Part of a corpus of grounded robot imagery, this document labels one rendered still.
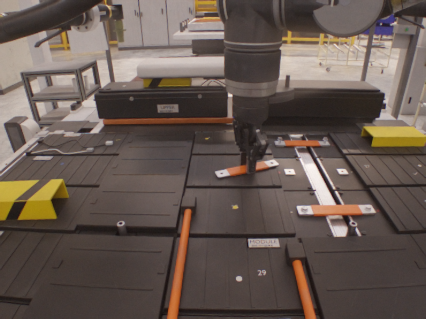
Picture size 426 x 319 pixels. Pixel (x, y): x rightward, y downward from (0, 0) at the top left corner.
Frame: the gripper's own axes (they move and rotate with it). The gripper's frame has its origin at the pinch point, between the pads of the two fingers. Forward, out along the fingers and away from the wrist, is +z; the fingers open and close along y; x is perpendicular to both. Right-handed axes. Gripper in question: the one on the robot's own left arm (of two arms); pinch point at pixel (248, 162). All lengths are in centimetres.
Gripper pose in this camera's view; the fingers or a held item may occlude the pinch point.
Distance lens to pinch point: 66.6
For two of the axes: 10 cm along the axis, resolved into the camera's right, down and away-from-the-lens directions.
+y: 3.3, 4.6, -8.2
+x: 9.4, -1.8, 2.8
